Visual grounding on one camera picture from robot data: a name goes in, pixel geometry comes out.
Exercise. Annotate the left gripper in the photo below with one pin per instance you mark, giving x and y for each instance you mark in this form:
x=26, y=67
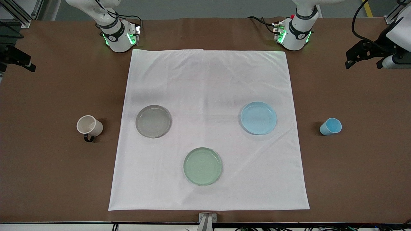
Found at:
x=378, y=44

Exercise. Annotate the blue plastic cup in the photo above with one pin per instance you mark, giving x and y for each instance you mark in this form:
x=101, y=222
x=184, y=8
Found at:
x=330, y=127

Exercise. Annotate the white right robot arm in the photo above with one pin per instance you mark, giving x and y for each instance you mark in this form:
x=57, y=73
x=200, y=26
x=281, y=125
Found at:
x=117, y=35

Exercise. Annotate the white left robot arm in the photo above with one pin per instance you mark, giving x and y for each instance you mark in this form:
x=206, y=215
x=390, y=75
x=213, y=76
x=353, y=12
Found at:
x=297, y=33

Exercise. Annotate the blue round plate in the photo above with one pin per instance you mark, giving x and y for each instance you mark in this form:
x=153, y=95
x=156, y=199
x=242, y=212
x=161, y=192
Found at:
x=258, y=118

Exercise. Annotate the gray round plate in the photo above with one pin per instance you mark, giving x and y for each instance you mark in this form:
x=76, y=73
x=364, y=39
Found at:
x=153, y=121

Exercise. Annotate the green round plate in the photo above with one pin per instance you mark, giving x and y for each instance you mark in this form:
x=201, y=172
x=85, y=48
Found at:
x=203, y=166

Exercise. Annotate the white square cloth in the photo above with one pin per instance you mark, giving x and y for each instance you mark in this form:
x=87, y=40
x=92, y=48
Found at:
x=208, y=96

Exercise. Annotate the aluminium frame profile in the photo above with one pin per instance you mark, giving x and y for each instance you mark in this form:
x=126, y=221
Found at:
x=19, y=14
x=394, y=14

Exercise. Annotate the metal table bracket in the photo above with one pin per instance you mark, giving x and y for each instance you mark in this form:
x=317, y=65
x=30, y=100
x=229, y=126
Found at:
x=207, y=221

